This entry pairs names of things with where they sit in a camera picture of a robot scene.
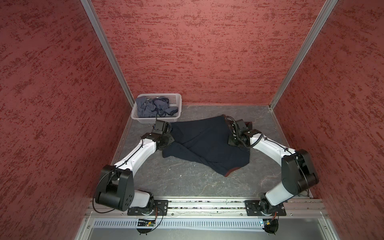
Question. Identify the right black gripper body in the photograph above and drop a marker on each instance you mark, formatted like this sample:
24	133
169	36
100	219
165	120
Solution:
233	140

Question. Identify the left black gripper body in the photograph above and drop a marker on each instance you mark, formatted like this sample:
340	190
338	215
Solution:
168	139

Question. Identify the navy tank top red trim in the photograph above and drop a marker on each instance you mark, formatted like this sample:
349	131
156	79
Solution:
206	142

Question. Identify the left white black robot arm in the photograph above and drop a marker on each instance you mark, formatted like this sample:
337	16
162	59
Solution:
116	188

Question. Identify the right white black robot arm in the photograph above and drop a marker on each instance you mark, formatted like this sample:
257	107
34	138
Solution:
298	173

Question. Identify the grey-blue tank top in basket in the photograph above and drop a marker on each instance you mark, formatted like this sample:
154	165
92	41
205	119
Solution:
153	108

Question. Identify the right corner aluminium profile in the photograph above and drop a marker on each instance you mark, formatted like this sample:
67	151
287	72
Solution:
317	26

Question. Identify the corner aluminium profile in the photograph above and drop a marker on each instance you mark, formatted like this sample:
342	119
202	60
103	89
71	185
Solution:
97	26
317	26

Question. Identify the left corner aluminium profile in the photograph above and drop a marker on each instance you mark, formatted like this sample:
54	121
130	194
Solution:
97	26

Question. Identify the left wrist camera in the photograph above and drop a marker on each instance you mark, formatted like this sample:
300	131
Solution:
161	127

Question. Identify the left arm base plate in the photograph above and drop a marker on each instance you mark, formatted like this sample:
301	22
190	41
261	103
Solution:
160	207

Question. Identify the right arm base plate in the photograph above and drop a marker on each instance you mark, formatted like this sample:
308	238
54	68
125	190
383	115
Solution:
253	207

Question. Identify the aluminium front rail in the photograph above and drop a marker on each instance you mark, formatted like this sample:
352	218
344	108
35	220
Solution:
215	207

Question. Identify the left circuit board with wires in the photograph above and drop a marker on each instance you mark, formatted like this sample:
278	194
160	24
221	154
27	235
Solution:
146	226

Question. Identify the circuit board with wires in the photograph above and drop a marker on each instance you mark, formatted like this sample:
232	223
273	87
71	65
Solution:
271	226
146	226

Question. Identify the right circuit board with wires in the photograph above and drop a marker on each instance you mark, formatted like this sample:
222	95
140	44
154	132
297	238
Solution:
271	226

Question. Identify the white slotted cable duct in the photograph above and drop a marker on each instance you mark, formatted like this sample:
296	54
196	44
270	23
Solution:
252	225

